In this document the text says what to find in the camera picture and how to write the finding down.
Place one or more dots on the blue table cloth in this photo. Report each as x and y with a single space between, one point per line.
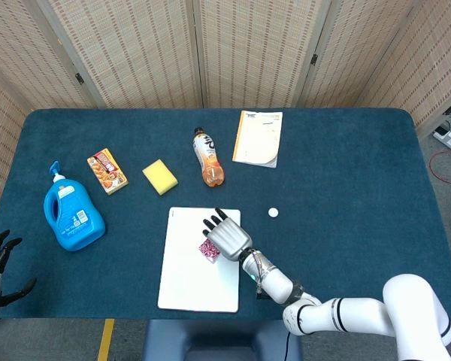
342 188

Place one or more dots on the white board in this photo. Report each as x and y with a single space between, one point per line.
195 282

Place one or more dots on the pink patterned packet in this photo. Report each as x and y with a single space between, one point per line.
208 251

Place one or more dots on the orange drink bottle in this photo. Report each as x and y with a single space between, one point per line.
208 158

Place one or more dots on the woven folding screen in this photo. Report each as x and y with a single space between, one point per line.
225 52

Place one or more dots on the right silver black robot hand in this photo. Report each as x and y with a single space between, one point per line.
229 238

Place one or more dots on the orange curry box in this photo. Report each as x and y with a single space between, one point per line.
107 171

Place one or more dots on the black screen hinge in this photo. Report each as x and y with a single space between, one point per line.
79 78
450 110
314 59

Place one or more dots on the blue padded chair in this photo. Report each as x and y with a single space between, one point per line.
221 338

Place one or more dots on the blue detergent bottle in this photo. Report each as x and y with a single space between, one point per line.
73 218

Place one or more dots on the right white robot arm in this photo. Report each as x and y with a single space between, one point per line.
361 312

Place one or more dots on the white notebook orange spine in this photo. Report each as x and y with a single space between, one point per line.
257 139

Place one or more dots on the small white cap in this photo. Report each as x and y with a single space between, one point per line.
273 212

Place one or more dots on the yellow sponge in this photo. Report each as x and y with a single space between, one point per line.
159 176

